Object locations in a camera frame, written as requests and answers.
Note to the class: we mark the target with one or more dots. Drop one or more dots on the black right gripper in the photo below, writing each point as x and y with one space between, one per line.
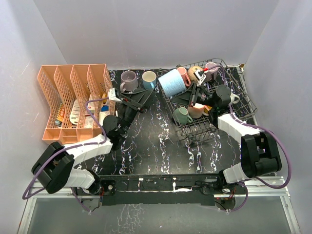
186 97

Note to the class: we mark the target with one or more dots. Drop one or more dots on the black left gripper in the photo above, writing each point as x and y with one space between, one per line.
137 100

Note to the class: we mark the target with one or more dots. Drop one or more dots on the peach pink mug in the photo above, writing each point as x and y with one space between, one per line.
196 111

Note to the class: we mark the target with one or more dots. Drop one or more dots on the green teal mug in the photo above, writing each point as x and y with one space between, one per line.
181 116

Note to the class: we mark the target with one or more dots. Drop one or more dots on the light blue ribbed mug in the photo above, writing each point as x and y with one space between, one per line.
172 83

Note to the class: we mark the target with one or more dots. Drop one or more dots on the tan glazed round mug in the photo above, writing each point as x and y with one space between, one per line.
191 71

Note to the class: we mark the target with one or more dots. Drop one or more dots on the pink mug white interior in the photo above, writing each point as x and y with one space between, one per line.
183 73

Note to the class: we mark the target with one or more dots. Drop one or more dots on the lavender textured mug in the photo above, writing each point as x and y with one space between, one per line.
212 72

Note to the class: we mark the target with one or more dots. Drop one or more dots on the white speckled ceramic mug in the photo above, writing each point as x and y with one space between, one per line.
234 98

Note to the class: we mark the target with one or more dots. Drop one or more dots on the yellow mug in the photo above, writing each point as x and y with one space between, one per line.
206 111

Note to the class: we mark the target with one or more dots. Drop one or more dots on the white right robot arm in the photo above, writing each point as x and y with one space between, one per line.
258 149

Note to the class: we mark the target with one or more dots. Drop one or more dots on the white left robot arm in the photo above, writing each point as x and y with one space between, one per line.
55 169

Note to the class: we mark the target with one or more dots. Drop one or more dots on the lilac mug at back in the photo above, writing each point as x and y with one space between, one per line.
129 81

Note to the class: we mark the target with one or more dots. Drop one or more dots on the blue mug white interior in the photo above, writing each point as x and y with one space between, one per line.
149 80

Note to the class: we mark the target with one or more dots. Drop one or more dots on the orange plastic file organizer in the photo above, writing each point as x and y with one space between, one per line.
74 94

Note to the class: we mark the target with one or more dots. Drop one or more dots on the grey wire dish rack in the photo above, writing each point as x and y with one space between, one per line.
245 110

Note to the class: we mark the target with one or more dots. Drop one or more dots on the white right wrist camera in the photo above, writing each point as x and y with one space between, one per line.
200 75

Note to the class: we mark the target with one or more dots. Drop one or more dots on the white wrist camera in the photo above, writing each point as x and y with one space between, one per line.
200 75
113 95

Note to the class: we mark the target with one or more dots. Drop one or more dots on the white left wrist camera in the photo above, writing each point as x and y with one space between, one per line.
113 95

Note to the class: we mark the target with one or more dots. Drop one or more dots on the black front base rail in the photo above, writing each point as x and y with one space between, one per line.
200 189

